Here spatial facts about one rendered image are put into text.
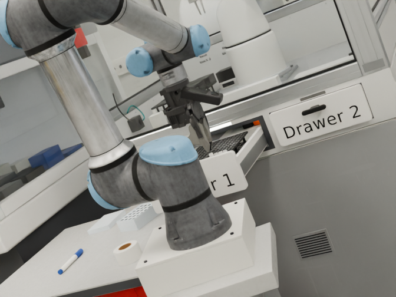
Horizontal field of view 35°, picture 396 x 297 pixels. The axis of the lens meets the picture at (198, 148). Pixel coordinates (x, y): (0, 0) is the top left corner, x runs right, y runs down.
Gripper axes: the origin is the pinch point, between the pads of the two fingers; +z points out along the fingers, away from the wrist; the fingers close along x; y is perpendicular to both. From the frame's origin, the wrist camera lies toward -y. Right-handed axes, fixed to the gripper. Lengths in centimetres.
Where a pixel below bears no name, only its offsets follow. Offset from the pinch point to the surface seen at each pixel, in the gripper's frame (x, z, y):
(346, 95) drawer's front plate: -19.6, 2.8, -37.5
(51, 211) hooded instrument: -31, 12, 83
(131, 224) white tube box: 1.2, 15.7, 33.7
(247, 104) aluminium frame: -22.4, -3.6, -7.8
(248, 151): -5.4, 6.4, -8.3
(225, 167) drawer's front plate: 11.1, 4.5, -6.0
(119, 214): -16, 17, 47
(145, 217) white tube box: -2.5, 15.8, 30.3
